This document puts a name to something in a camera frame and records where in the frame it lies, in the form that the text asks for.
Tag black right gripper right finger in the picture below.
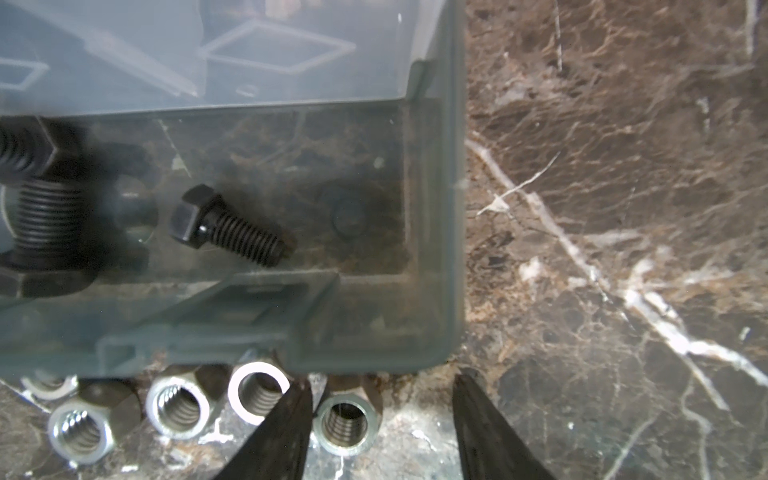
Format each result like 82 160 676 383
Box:
452 374 554 480

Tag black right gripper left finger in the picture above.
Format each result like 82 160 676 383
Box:
215 380 313 480

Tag silver hex nut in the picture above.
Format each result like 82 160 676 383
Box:
227 360 292 426
47 380 142 465
313 375 383 457
145 364 231 440
21 372 79 401

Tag black small screw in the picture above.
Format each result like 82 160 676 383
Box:
168 184 288 267

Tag clear plastic organizer box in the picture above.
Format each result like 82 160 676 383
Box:
1 1 466 378

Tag black hex bolt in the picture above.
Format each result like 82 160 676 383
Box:
1 116 57 185
1 177 97 299

